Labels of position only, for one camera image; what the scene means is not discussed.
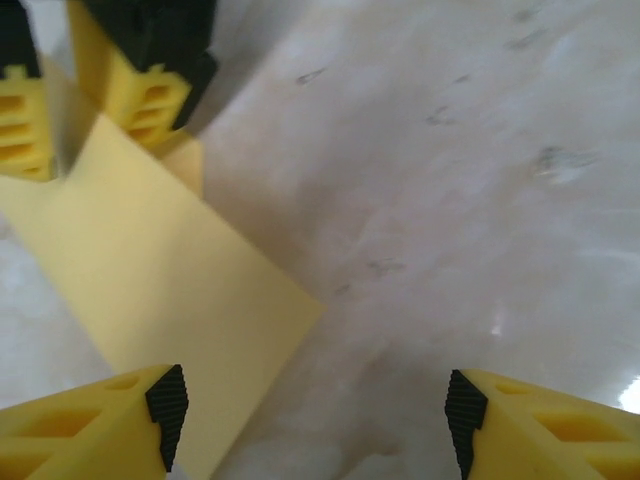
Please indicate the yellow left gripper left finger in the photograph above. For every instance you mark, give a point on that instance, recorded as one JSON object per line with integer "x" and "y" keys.
{"x": 75, "y": 440}

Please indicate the yellow paper sheet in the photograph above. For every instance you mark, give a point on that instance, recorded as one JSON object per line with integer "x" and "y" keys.
{"x": 150, "y": 260}

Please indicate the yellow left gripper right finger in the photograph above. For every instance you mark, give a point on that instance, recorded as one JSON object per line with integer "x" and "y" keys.
{"x": 525, "y": 440}

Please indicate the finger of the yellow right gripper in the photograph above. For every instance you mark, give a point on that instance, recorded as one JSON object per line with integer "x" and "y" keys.
{"x": 125, "y": 85}
{"x": 20, "y": 125}

